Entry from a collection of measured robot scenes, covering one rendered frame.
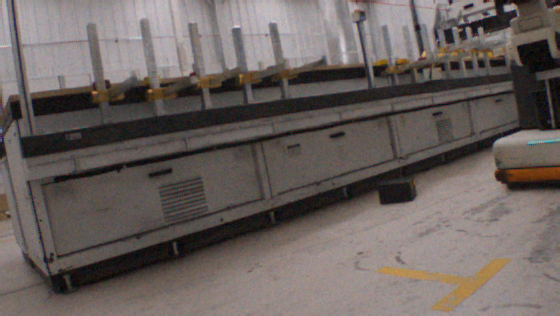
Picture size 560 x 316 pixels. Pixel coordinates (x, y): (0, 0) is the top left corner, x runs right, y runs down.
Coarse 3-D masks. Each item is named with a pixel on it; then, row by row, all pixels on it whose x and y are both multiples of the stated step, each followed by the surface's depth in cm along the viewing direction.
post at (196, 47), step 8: (192, 24) 211; (192, 32) 211; (192, 40) 212; (192, 48) 213; (200, 48) 213; (200, 56) 212; (200, 64) 212; (200, 72) 212; (208, 88) 214; (200, 96) 215; (208, 96) 214; (208, 104) 213
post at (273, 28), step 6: (270, 24) 242; (276, 24) 243; (270, 30) 243; (276, 30) 243; (270, 36) 244; (276, 36) 242; (276, 42) 242; (276, 48) 242; (276, 54) 243; (282, 54) 244; (276, 60) 244; (282, 60) 244; (282, 84) 243; (282, 90) 244; (288, 90) 245
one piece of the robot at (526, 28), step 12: (540, 0) 203; (528, 12) 209; (540, 12) 202; (552, 12) 200; (516, 24) 212; (528, 24) 208; (540, 24) 203; (552, 24) 199; (516, 36) 210; (528, 36) 205; (540, 36) 201; (552, 36) 197; (516, 48) 212; (552, 48) 198; (516, 60) 214
